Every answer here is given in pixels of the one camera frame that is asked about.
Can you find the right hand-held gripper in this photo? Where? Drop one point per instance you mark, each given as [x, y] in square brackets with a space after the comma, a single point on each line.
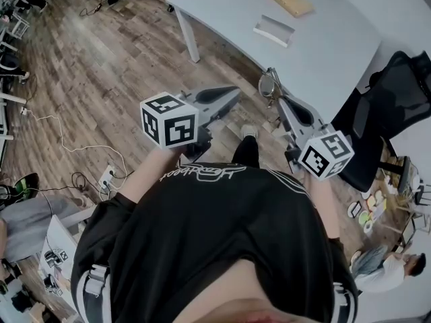
[325, 155]

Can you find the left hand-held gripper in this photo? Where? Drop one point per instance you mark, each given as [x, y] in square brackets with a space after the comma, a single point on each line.
[170, 126]

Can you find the black-framed eyeglasses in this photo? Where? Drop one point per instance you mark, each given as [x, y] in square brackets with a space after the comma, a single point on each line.
[260, 85]

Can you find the white glasses case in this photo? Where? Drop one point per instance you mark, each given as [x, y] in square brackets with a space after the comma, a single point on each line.
[266, 32]

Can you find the person's right forearm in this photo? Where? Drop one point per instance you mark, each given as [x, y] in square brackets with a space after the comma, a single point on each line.
[323, 207]

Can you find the person's left forearm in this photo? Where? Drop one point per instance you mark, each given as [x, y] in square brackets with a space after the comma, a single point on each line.
[148, 177]

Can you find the person's light shoe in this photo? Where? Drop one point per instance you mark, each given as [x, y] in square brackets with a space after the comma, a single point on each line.
[250, 131]

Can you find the person's black trouser leg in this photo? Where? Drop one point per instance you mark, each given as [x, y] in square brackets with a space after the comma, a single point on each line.
[247, 150]

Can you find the black mesh office chair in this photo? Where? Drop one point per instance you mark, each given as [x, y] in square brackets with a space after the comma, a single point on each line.
[397, 106]

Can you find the stack of wooden boards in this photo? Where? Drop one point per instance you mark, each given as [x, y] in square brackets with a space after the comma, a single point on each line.
[394, 167]

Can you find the pile of colourful plates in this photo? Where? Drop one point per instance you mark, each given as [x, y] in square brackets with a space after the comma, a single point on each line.
[370, 210]

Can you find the person's black printed shirt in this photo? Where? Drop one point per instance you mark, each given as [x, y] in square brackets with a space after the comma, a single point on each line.
[208, 227]

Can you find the white floor power strip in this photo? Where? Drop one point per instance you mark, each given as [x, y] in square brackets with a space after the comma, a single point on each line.
[107, 175]

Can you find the person's chin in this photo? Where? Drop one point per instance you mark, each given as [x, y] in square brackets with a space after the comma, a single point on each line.
[242, 291]

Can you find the black green headset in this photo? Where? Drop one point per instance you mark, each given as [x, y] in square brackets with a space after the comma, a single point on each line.
[27, 183]

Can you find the small white side table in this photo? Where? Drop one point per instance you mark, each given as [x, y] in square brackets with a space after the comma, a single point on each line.
[57, 237]

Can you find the spare gripper device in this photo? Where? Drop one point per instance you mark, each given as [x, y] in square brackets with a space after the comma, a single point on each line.
[55, 257]
[52, 283]

